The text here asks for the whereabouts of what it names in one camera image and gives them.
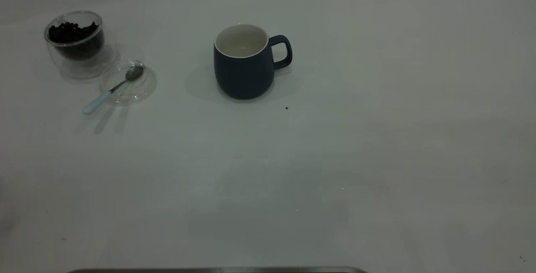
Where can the dark coffee beans pile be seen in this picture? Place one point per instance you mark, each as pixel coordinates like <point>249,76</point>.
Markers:
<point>73,40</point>

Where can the clear round glass lid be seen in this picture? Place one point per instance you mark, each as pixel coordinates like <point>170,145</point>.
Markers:
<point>138,93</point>

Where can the clear double-wall glass cup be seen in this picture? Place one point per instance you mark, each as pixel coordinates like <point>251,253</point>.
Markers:
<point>83,67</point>

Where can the dark grey ceramic mug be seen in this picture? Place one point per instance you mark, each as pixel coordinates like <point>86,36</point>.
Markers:
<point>245,76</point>

